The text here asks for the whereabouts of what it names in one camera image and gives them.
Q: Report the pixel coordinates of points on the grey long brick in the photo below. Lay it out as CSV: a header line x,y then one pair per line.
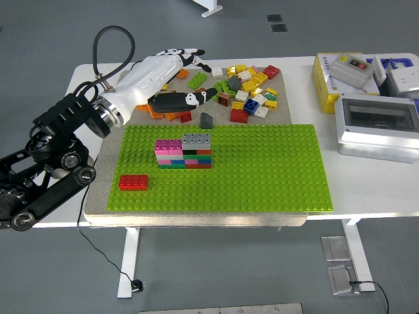
x,y
196,140

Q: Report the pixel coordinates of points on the grey push-button switch box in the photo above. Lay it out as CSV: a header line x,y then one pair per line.
x,y
347,72

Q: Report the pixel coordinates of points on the white enclosure with clear cover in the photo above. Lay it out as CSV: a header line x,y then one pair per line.
x,y
376,144

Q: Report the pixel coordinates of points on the pink square brick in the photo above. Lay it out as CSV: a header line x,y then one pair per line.
x,y
162,147
175,147

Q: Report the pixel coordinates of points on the pink stacked brick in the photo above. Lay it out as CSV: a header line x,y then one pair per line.
x,y
191,162
164,162

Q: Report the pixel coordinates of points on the small white plastic part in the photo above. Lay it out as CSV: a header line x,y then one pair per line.
x,y
379,70

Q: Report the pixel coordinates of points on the black square brick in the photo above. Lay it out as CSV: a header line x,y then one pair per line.
x,y
190,152

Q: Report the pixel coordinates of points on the red square brick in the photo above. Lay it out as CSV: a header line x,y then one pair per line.
x,y
271,72
185,116
239,116
204,152

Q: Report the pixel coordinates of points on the teal green small brick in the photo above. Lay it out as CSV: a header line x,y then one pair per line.
x,y
269,96

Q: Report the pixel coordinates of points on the red long brick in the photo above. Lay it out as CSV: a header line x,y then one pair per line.
x,y
133,182

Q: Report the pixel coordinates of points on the green studded baseplate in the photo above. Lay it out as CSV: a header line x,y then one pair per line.
x,y
245,183

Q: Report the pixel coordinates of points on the lime green long brick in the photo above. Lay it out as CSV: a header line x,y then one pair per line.
x,y
197,80
216,85
226,88

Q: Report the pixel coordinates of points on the green stacked brick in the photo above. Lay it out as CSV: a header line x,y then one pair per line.
x,y
171,166
198,157

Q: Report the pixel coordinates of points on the pink small brick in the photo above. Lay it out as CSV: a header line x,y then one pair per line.
x,y
255,68

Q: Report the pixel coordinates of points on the yellow square brick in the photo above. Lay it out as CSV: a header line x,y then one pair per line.
x,y
249,85
261,77

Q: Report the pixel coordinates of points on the yellow long brick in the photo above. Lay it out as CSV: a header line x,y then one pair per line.
x,y
164,87

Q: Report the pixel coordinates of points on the white square brick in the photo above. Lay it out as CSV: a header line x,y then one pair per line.
x,y
260,99
217,72
245,75
261,112
242,95

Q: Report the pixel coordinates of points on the orange long brick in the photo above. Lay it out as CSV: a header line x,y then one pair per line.
x,y
171,116
183,74
155,115
142,108

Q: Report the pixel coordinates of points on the long metal floor plate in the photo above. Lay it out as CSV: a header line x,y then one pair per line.
x,y
221,309

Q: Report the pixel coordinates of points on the white furniture foot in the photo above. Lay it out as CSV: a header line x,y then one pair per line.
x,y
209,8

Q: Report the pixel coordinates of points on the black floor socket cover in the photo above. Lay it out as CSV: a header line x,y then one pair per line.
x,y
279,28
274,18

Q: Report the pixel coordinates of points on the white wall socket panel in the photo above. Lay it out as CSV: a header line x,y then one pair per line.
x,y
406,80

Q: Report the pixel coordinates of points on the yellow cardboard box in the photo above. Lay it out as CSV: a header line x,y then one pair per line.
x,y
319,78

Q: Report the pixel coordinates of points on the yellow small brick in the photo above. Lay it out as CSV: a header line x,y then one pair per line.
x,y
271,104
231,70
272,91
251,71
241,68
238,105
256,92

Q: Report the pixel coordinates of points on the blue square brick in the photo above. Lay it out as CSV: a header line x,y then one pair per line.
x,y
251,106

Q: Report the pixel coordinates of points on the white table leg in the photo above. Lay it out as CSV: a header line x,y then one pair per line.
x,y
129,261
357,248

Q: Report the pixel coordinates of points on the brown square brick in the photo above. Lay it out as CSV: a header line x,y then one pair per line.
x,y
224,99
201,89

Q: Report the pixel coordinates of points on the dark grey slope brick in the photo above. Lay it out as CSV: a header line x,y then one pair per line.
x,y
234,82
206,121

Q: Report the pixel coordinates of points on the red stacked brick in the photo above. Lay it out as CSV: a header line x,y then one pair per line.
x,y
198,166

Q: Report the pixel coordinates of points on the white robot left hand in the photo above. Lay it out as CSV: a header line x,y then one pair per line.
x,y
147,78

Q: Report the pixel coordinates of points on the white stacked brick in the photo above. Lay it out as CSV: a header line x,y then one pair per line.
x,y
170,157

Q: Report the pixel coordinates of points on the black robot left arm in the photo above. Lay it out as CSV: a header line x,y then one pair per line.
x,y
49,196

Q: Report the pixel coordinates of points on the blue plastic bin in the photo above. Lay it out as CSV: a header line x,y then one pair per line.
x,y
404,62

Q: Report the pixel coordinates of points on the blue stacked brick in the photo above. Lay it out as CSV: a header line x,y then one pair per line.
x,y
177,162
204,162

